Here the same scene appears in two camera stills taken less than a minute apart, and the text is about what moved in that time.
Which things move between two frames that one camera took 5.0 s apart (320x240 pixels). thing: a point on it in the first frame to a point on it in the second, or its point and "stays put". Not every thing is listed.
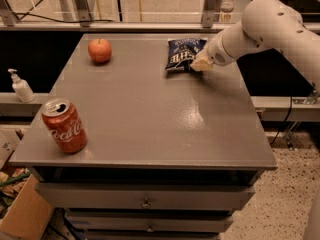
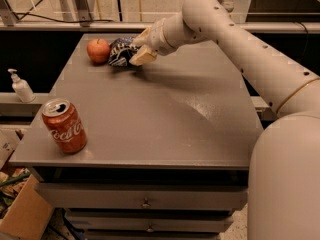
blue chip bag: [182, 52] to [121, 50]
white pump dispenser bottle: [21, 87] stays put
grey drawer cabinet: [134, 145] stays put
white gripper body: [215, 52] to [156, 39]
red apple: [100, 50] stays put
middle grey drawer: [151, 220] stays put
